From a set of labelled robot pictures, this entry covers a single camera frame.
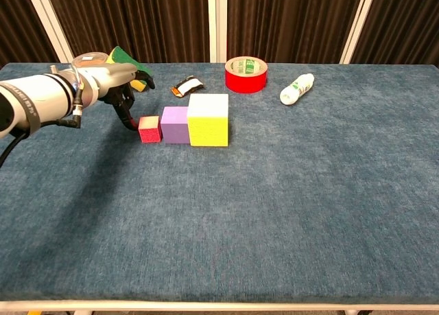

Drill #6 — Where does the clear jar with orange contents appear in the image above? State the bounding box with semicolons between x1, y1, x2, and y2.
72;51;108;69

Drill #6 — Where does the yellow and white cube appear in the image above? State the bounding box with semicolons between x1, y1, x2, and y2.
187;93;230;148

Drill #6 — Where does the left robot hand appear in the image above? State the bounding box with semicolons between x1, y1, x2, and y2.
95;62;156;130

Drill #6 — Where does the small red cube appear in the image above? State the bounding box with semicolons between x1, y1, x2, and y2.
138;115;163;144

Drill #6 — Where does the white plastic bottle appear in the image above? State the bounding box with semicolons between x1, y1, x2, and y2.
279;73;316;106

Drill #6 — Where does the small battery-like object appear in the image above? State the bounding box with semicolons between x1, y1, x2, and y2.
171;75;205;98

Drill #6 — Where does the blue table mat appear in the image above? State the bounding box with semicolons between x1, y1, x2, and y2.
0;62;439;304

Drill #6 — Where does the white partition post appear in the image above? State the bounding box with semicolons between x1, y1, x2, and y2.
339;0;373;65
207;0;228;64
23;0;75;64

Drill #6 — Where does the red tape roll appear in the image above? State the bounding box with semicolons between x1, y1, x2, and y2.
224;56;269;94

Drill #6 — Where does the purple foam cube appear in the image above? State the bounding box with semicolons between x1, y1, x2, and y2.
160;106;190;145

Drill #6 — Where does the dark pleated partition panel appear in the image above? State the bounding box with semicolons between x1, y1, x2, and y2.
0;0;58;67
226;0;364;64
349;0;439;66
44;0;210;64

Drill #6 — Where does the green and yellow sponge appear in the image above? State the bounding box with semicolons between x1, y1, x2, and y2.
105;46;149;92

